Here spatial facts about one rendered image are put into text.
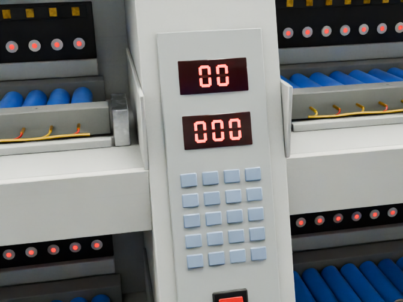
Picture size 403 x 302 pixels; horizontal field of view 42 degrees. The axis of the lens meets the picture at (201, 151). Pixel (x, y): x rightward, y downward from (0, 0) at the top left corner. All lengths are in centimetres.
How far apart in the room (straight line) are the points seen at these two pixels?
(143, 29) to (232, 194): 12
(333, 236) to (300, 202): 20
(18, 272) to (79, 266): 6
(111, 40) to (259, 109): 24
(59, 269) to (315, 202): 27
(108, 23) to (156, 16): 21
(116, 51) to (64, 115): 16
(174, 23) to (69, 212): 14
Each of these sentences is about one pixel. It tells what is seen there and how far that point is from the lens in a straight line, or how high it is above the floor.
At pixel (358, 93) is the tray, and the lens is 46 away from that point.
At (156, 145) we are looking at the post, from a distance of 34.
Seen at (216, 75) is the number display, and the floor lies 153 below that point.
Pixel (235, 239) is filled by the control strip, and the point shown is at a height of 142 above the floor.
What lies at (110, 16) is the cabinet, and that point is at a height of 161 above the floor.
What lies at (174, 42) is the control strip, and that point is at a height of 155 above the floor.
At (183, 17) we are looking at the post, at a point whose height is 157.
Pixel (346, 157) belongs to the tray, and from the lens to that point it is 38.
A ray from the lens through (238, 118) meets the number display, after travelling 35.
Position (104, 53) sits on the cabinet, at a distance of 55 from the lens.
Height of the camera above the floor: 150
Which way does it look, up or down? 3 degrees down
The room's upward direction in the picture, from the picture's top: 4 degrees counter-clockwise
